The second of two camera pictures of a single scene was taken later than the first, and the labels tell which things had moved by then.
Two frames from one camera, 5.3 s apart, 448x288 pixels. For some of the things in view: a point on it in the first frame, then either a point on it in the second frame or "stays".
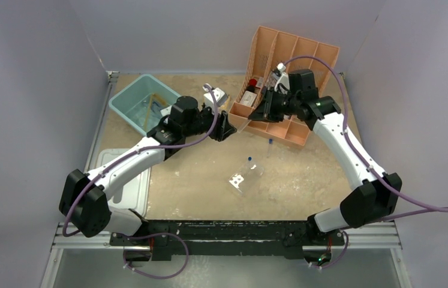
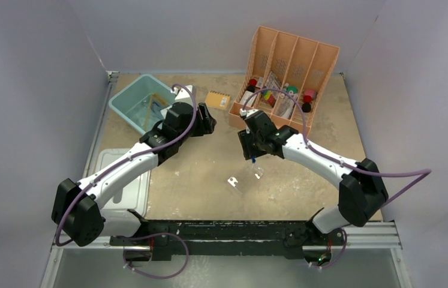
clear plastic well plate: x=246 y=177 stays
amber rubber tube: x=158 y=98 stays
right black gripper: x=266 y=111 → x=245 y=137
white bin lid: x=135 y=194 stays
